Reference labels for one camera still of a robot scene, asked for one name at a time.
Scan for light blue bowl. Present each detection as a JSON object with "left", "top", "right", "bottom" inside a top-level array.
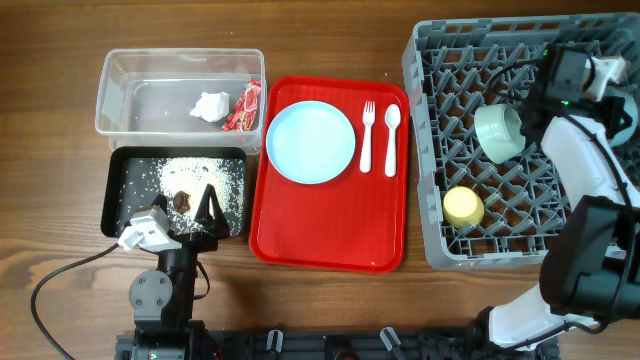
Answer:
[{"left": 605, "top": 87, "right": 639, "bottom": 147}]

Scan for rice and food scraps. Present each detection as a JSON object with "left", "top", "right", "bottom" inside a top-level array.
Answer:
[{"left": 115, "top": 157, "right": 245, "bottom": 236}]

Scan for white napkin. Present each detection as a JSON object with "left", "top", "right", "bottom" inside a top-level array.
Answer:
[{"left": 189, "top": 92, "right": 230, "bottom": 123}]

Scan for red ketchup packet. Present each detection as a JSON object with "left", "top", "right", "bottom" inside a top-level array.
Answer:
[{"left": 222, "top": 80, "right": 262, "bottom": 132}]

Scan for mint green bowl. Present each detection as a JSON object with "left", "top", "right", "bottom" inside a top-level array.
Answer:
[{"left": 474, "top": 104, "right": 526, "bottom": 164}]

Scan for light blue plate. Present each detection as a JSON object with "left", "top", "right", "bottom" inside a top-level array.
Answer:
[{"left": 265, "top": 100, "right": 356, "bottom": 185}]

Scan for yellow plastic cup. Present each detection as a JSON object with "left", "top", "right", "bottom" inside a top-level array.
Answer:
[{"left": 443, "top": 186, "right": 485, "bottom": 228}]

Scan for white plastic fork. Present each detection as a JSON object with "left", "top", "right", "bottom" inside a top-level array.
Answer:
[{"left": 359, "top": 101, "right": 375, "bottom": 173}]

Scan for white plastic spoon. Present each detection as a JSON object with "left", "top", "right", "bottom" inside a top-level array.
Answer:
[{"left": 384, "top": 104, "right": 401, "bottom": 177}]

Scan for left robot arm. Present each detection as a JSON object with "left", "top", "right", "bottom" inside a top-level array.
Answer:
[{"left": 114, "top": 184, "right": 230, "bottom": 360}]

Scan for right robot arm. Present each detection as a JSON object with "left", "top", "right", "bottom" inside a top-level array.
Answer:
[{"left": 464, "top": 45, "right": 639, "bottom": 357}]

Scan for grey dishwasher rack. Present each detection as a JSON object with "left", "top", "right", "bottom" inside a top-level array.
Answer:
[{"left": 402, "top": 13, "right": 639, "bottom": 271}]

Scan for black plastic tray bin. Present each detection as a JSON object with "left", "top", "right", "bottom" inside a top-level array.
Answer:
[{"left": 101, "top": 146, "right": 246, "bottom": 237}]

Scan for clear plastic bin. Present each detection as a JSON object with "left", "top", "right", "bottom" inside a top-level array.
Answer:
[{"left": 95, "top": 48, "right": 267, "bottom": 155}]

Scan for red serving tray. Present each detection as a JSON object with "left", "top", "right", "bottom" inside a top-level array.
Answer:
[{"left": 249, "top": 76, "right": 410, "bottom": 273}]

